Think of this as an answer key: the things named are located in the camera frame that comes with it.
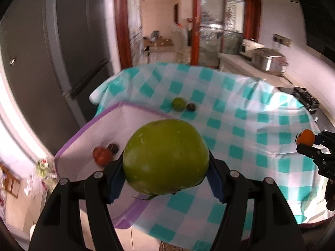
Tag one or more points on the large green apple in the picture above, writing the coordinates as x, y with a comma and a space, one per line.
165, 157

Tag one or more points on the brown red pomegranate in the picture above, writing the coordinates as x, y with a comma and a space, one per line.
102, 155

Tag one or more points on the teal white checkered tablecloth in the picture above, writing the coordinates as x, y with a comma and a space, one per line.
235, 125

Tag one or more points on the glass sliding door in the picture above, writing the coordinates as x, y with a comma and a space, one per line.
217, 26

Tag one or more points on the white standing fan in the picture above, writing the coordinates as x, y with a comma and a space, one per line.
180, 40

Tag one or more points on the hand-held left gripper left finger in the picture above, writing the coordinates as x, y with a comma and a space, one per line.
115, 185

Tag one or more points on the orange tangerine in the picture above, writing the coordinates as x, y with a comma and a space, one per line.
306, 137

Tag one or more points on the black gas stove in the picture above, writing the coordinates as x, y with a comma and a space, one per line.
306, 98

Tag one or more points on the purple white storage box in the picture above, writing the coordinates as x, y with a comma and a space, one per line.
125, 121

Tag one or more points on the dark range hood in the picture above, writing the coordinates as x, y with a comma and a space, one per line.
319, 18

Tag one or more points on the crinkled plastic bag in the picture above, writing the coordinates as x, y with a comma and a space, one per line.
43, 170

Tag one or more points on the metal wall socket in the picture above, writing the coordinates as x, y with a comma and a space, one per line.
281, 40

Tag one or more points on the wooden table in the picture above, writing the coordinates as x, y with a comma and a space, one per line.
159, 47

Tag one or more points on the large dark passion fruit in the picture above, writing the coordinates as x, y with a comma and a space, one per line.
113, 148

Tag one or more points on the small green lime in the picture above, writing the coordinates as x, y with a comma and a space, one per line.
178, 104

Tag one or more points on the red wooden door frame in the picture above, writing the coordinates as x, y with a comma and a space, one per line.
123, 26

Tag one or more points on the small dark passion fruit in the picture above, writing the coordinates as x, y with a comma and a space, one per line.
191, 107

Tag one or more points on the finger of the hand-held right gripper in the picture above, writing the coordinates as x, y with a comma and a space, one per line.
325, 138
310, 152

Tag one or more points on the silver countertop appliance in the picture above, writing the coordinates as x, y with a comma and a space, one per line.
269, 60

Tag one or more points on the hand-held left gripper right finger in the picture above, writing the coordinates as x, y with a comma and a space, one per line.
217, 183

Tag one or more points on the dark grey refrigerator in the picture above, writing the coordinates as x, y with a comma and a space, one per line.
65, 44

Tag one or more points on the white kitchen appliance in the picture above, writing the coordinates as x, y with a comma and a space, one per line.
248, 48

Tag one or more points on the white kitchen counter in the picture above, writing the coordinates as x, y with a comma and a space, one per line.
240, 65

